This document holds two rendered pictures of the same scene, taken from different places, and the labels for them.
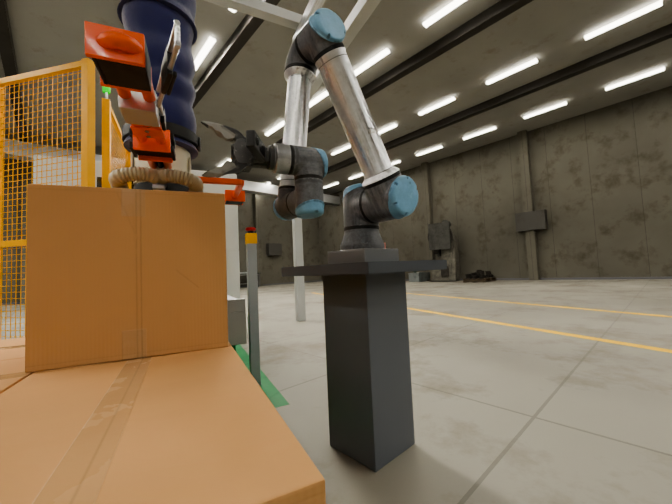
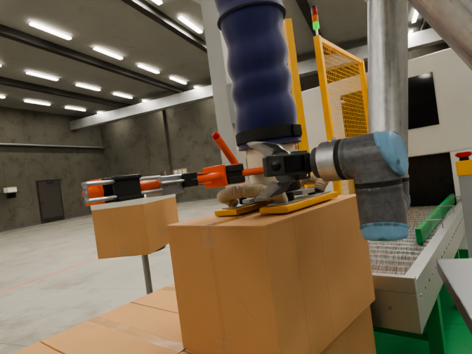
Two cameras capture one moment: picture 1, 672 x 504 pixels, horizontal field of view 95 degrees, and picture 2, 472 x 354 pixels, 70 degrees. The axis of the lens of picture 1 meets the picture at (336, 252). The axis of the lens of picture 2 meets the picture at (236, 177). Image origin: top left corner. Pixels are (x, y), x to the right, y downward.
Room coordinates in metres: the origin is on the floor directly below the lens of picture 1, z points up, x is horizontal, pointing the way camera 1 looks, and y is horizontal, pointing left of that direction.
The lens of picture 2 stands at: (0.42, -0.43, 1.07)
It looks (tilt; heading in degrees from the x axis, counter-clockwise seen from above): 0 degrees down; 65
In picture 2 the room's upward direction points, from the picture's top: 8 degrees counter-clockwise
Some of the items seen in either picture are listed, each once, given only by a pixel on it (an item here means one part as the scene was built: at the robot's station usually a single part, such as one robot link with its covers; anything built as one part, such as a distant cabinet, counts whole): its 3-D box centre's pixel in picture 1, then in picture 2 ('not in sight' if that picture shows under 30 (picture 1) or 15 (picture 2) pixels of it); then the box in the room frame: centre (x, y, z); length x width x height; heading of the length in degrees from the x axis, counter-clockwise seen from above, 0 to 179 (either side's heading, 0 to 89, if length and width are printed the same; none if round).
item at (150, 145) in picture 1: (153, 145); (224, 175); (0.79, 0.47, 1.08); 0.10 x 0.08 x 0.06; 114
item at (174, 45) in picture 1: (169, 88); (150, 184); (0.55, 0.29, 1.08); 0.31 x 0.03 x 0.05; 37
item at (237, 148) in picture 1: (251, 156); (300, 165); (0.90, 0.24, 1.08); 0.12 x 0.09 x 0.08; 115
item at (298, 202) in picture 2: not in sight; (301, 197); (1.06, 0.48, 0.97); 0.34 x 0.10 x 0.05; 24
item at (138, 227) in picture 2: not in sight; (140, 221); (0.79, 2.28, 0.82); 0.60 x 0.40 x 0.40; 55
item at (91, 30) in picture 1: (121, 61); (110, 190); (0.47, 0.33, 1.08); 0.08 x 0.07 x 0.05; 24
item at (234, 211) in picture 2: not in sight; (256, 200); (0.98, 0.66, 0.97); 0.34 x 0.10 x 0.05; 24
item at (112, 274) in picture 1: (156, 273); (278, 265); (1.00, 0.59, 0.74); 0.60 x 0.40 x 0.40; 23
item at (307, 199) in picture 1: (307, 198); (381, 209); (0.97, 0.08, 0.96); 0.12 x 0.09 x 0.12; 36
